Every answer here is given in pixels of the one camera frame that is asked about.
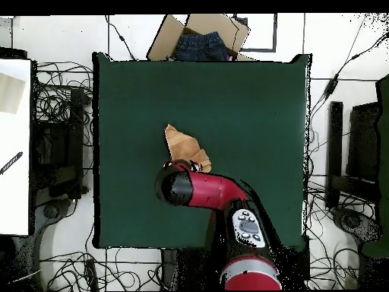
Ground orange terry towel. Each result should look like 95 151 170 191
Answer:
163 123 213 173

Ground dark green tablecloth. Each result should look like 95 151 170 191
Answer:
91 51 313 250

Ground blue denim jeans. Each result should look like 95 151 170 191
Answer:
173 30 229 62

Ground open cardboard box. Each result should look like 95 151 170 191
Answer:
146 13 258 62

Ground black equipment stand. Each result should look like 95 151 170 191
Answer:
325 100 382 211
31 87 90 202

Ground grey chair base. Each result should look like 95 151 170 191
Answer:
30 197 77 244
330 206 383 244

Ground black power strip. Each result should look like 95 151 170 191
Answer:
84 258 100 291

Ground black ribbed strip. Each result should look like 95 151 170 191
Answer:
0 151 24 176

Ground white side table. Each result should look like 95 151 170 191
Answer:
0 57 33 236

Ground beige paper sheet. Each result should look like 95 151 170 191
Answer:
0 71 27 115

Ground black cable tangle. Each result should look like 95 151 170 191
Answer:
40 247 171 291
305 173 378 290
35 61 94 147

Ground black cable with plug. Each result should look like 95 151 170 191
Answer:
104 14 138 61

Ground black cable with inline connector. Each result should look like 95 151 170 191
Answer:
308 30 389 129

